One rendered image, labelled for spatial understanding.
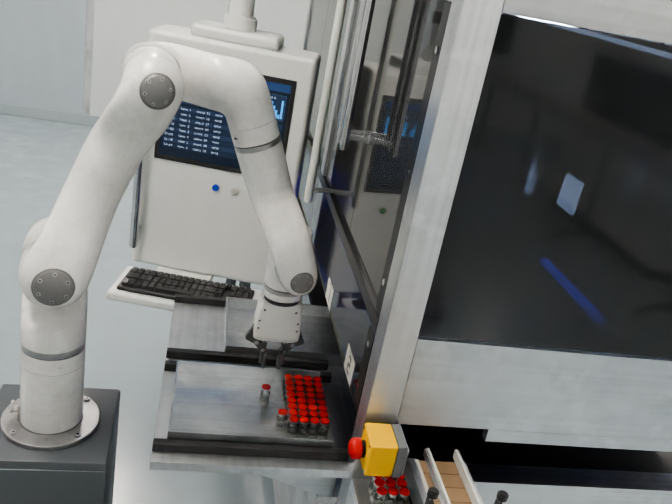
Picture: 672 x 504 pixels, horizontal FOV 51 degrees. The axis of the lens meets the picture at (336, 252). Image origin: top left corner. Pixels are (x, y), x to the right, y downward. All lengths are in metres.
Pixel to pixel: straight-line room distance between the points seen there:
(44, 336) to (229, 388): 0.46
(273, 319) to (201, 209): 0.85
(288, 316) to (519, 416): 0.52
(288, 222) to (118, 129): 0.35
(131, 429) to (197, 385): 1.31
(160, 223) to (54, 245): 1.05
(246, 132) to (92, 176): 0.28
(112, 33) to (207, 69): 5.52
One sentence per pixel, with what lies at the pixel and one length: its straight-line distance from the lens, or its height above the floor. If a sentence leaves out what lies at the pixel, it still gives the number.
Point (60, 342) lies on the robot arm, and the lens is 1.43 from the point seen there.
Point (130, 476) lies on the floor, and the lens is 2.76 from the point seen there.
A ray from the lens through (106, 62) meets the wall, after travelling 6.84.
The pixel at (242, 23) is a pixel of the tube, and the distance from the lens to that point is 2.17.
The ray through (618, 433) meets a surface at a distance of 1.64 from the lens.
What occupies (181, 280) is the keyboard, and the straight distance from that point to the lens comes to 2.25.
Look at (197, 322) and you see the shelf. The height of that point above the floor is 0.88.
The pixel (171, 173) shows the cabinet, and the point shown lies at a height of 1.13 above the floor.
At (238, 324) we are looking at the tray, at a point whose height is 0.88.
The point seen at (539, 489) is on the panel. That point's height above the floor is 0.87.
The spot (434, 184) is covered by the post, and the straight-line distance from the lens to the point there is 1.21.
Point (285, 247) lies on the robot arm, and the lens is 1.33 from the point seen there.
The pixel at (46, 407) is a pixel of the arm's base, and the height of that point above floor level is 0.94.
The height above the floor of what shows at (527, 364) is 1.18.
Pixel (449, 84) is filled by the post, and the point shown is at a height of 1.68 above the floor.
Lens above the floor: 1.84
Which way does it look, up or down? 23 degrees down
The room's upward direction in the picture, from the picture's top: 11 degrees clockwise
